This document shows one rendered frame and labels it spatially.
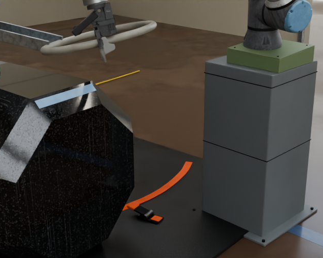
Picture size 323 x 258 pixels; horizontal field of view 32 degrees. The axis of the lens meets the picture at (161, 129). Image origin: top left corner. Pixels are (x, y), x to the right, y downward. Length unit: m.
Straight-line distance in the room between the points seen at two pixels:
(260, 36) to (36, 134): 1.15
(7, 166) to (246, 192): 1.22
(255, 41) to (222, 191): 0.79
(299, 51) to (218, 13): 5.23
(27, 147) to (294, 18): 1.26
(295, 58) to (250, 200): 0.74
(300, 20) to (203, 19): 5.56
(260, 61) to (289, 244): 0.92
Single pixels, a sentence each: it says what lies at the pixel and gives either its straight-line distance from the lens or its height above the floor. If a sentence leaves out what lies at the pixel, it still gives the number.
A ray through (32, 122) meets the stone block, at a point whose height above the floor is 0.76.
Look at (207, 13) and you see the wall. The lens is 8.06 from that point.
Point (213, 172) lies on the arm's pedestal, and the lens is 2.98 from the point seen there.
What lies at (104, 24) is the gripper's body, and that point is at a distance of 2.12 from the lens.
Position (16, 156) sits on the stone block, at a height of 0.65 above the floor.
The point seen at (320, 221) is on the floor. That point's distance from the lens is 3.15.
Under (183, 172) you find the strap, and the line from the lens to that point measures 3.56.
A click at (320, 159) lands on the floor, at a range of 3.90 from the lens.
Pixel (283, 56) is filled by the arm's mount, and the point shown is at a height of 0.92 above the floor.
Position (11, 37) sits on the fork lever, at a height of 1.04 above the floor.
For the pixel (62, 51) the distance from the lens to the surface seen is 2.20.
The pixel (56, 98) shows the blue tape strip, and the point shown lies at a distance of 2.39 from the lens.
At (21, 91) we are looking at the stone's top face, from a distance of 2.44.
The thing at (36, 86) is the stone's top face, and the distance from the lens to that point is 2.50.
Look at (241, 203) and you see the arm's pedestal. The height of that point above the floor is 0.15.
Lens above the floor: 1.53
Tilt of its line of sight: 21 degrees down
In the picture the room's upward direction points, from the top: straight up
